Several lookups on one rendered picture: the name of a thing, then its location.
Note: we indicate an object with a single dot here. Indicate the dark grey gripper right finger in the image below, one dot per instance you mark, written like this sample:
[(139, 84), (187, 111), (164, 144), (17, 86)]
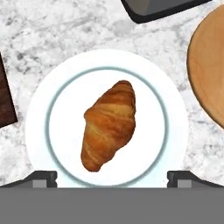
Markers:
[(180, 177)]

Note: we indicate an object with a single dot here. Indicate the dark brown wooden block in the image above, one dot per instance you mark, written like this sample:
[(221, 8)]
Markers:
[(5, 102)]

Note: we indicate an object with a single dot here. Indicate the round wooden cutting board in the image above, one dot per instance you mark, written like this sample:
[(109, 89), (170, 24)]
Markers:
[(208, 64)]

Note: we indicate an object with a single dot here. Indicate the golden brown croissant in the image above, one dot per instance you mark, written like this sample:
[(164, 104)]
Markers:
[(109, 125)]

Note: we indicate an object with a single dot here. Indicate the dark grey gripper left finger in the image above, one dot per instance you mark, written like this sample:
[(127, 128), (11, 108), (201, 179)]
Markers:
[(43, 177)]

